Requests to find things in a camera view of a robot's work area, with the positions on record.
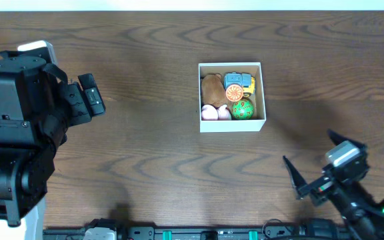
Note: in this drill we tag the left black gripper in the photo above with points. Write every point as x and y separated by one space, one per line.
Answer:
76 102

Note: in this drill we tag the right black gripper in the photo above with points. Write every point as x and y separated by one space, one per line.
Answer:
316 186

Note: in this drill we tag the green polyhedral dice ball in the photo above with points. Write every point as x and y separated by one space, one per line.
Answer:
242 109

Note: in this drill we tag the yellow grey toy truck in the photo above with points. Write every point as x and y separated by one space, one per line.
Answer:
246 80

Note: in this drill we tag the orange round toy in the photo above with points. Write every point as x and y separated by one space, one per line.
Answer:
234 92

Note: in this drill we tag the pink white pig toy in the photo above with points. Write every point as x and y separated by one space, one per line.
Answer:
211 113

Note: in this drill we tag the brown plush toy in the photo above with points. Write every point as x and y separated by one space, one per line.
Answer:
213 91

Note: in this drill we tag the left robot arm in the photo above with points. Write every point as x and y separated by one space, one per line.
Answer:
24 172

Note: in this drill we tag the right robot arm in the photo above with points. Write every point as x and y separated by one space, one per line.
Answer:
365 220

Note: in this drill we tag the white cardboard box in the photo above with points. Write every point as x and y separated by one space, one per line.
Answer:
258 99

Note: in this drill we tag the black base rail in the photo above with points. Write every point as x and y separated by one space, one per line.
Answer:
105 229

